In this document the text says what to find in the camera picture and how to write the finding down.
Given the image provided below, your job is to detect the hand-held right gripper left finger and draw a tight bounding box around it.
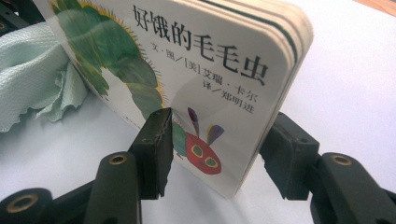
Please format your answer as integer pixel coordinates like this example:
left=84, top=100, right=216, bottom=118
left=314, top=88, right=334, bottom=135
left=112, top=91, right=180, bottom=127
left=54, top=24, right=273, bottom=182
left=83, top=106, right=175, bottom=224

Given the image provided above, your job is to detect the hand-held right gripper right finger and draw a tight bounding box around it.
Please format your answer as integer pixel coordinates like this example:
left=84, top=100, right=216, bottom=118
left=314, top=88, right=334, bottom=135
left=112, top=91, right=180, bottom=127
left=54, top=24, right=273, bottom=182
left=259, top=111, right=396, bottom=224

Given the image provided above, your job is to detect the light green cloth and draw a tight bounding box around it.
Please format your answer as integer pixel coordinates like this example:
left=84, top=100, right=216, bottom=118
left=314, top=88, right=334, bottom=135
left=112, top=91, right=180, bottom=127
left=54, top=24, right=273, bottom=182
left=0, top=21, right=91, bottom=134

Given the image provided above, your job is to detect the caterpillar picture board book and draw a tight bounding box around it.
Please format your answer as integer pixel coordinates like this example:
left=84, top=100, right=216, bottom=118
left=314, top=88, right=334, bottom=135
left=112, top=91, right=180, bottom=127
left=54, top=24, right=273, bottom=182
left=32, top=0, right=315, bottom=201

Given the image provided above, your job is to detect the wooden table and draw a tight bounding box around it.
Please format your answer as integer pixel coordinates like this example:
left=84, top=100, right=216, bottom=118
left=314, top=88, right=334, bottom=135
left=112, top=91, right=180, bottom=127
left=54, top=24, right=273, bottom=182
left=352, top=0, right=396, bottom=17

